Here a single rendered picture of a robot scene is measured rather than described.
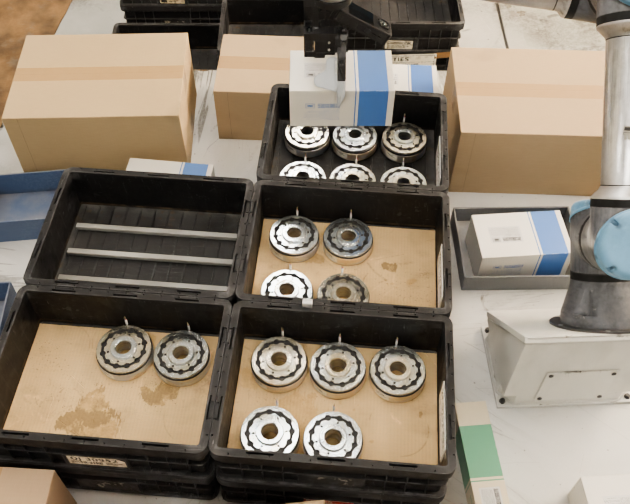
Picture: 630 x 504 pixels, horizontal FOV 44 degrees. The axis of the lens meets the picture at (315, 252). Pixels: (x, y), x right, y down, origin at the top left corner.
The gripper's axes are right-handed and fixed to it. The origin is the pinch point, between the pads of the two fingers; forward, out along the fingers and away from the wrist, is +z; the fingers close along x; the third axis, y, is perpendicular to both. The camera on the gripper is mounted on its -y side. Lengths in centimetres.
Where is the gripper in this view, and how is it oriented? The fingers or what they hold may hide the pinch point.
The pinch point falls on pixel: (341, 80)
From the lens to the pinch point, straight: 156.4
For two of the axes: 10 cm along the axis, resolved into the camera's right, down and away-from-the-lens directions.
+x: 0.1, 8.0, -6.1
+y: -10.0, 0.1, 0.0
